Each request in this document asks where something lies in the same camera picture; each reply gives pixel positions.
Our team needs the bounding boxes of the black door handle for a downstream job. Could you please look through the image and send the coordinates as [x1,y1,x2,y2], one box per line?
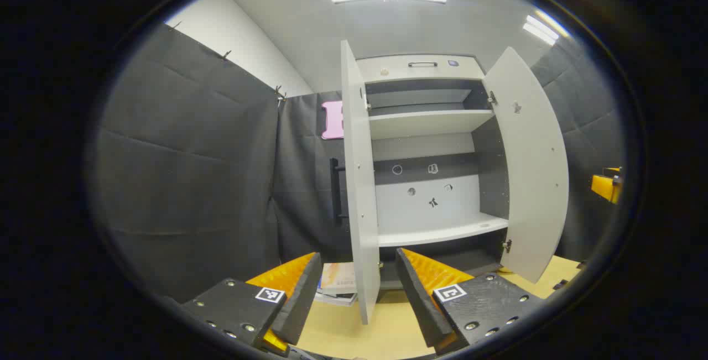
[330,158,346,222]

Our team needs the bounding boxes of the grey cabinet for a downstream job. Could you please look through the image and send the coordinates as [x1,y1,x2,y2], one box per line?
[354,54,512,290]

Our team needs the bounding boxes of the black backdrop cloth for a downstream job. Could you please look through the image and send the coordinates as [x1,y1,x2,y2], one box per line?
[91,23,626,302]

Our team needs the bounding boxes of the grey cabinet drawer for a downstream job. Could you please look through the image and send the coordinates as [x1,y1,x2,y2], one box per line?
[357,54,486,83]

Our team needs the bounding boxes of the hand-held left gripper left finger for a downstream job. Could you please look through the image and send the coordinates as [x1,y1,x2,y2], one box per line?
[183,252,323,356]

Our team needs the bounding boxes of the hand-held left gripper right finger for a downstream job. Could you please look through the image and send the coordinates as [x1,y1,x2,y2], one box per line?
[394,247,545,356]

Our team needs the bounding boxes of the orange white book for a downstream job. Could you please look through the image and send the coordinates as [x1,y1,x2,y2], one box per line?
[320,262,357,296]

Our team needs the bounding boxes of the grey cabinet door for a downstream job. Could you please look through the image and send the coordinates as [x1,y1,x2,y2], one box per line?
[340,39,382,326]
[482,46,570,284]

